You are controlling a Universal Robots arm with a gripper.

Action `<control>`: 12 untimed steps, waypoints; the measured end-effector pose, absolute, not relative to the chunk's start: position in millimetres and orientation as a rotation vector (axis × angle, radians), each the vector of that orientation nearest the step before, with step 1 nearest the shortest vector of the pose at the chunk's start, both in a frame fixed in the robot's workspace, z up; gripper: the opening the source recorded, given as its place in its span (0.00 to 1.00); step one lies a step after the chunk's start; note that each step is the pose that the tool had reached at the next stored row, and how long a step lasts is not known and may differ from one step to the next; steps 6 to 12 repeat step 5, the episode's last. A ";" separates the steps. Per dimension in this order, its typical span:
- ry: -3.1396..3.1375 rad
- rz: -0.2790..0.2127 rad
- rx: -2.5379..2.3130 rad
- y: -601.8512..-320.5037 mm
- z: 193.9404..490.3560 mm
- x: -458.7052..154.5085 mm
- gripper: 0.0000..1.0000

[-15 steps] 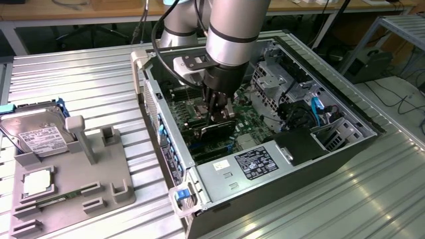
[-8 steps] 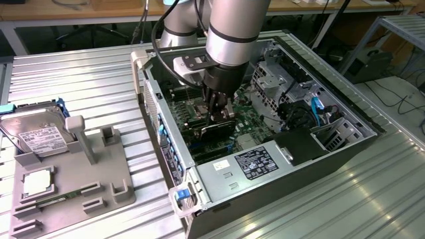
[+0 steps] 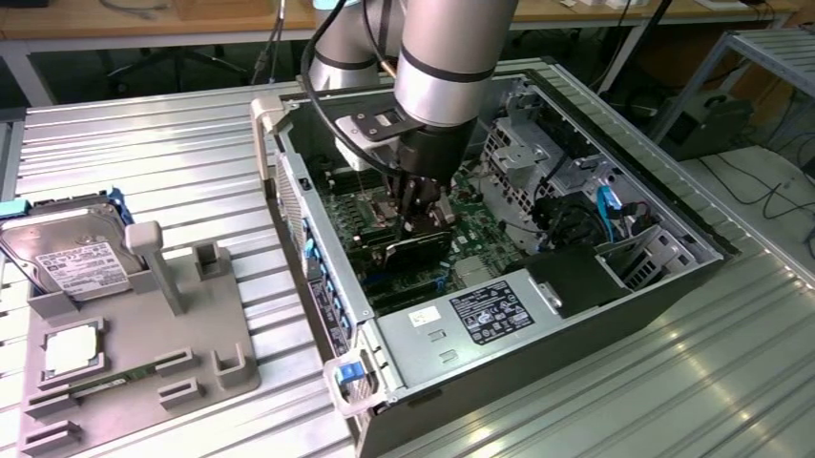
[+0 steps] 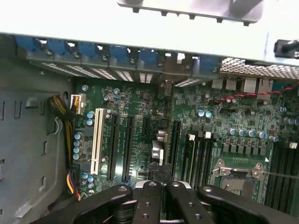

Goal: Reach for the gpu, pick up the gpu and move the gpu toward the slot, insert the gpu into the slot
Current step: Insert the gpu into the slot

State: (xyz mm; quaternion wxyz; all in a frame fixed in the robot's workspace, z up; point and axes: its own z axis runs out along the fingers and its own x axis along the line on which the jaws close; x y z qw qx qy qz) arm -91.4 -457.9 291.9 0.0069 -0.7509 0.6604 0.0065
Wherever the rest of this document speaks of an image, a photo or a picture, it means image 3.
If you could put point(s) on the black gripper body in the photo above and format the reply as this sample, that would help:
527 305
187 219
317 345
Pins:
437 152

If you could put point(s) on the black graphics card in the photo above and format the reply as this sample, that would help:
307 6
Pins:
414 253

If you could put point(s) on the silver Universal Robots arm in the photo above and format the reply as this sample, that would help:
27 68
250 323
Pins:
446 62

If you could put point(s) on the black RAM slot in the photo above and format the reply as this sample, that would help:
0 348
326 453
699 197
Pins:
357 187
345 177

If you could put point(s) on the black expansion slot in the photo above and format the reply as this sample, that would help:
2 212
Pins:
407 296

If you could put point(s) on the CPU socket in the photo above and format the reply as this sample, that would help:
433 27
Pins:
379 210

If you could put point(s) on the green motherboard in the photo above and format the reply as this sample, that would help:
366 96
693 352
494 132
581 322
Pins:
478 229

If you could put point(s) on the green RAM stick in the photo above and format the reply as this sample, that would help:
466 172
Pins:
375 238
109 381

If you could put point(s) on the metal disk bay cage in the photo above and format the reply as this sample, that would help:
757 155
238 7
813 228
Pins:
515 157

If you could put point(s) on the silver chipset heatsink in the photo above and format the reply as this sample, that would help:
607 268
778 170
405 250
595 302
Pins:
478 269

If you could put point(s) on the grey power supply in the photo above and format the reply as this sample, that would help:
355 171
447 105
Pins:
433 343

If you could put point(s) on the open black PC case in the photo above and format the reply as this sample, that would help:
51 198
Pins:
573 343

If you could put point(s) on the blue case latch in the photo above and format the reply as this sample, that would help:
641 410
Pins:
353 373

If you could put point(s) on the black office chair base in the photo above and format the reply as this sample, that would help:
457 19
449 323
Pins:
185 59

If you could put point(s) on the dark grey floor device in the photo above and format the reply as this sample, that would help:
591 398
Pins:
719 124

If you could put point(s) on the grey parts rack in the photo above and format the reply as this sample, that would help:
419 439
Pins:
147 334

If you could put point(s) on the silver hard disk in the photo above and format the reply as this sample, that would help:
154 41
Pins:
76 267

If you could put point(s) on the grey metal shelf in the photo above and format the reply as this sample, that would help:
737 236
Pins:
777 47

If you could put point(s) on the silver CPU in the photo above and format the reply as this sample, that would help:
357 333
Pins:
74 348

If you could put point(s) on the blue disk carrier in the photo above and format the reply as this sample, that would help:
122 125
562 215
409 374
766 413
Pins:
12 208

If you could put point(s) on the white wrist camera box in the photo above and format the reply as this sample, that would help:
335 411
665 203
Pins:
363 148

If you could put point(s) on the wooden desk white frame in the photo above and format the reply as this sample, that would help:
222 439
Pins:
191 21

